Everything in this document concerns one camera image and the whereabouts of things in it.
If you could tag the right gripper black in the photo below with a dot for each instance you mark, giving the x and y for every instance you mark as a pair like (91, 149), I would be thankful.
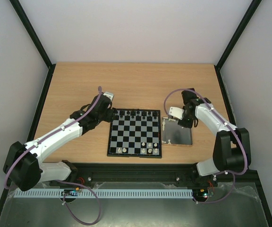
(185, 121)

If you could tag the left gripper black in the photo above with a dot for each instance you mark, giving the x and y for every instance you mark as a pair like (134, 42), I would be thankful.
(110, 117)

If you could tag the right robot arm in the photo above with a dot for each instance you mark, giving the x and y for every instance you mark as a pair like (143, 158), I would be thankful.
(231, 152)

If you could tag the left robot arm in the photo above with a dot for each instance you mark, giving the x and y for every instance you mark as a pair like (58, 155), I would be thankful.
(24, 164)

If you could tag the metal tray wooden rim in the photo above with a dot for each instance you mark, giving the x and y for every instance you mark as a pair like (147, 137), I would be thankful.
(178, 135)

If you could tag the white king in tray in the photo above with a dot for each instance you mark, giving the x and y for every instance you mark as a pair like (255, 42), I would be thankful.
(163, 125)

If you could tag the black rook right corner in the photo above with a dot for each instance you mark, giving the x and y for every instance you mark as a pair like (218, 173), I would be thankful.
(155, 114)

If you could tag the black white chessboard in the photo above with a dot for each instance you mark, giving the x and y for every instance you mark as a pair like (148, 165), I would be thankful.
(129, 128)

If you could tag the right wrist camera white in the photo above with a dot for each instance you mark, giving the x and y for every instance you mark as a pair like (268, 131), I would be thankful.
(176, 112)

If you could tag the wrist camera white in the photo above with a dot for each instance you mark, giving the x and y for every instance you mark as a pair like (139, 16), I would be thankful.
(176, 112)
(109, 95)

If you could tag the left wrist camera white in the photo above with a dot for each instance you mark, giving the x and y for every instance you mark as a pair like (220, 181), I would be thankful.
(109, 95)

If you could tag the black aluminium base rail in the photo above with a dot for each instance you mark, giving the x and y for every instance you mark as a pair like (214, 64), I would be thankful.
(138, 173)

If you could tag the purple cable floor loop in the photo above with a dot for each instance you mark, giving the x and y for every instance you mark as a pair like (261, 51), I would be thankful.
(82, 206)

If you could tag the white slotted cable duct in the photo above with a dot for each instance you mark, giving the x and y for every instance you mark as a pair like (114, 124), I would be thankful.
(107, 193)

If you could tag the black frame post right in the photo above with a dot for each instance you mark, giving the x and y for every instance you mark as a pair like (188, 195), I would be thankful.
(238, 32)

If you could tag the black frame post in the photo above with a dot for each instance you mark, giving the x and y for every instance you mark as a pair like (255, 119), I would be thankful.
(238, 32)
(31, 31)

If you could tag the black frame post left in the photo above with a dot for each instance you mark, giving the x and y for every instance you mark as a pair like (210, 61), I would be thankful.
(31, 31)

